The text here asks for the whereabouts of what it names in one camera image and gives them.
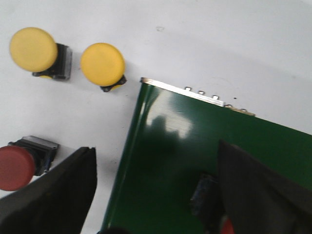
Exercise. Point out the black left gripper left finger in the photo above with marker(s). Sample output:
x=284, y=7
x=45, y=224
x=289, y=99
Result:
x=57, y=202

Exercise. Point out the green conveyor belt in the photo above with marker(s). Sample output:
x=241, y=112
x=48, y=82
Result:
x=173, y=139

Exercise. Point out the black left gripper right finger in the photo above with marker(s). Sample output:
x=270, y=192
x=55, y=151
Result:
x=258, y=200

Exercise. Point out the red mushroom push button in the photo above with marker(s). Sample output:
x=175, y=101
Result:
x=23, y=159
x=207, y=205

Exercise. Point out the yellow mushroom push button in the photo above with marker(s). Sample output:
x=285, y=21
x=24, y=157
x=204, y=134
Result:
x=103, y=65
x=36, y=51

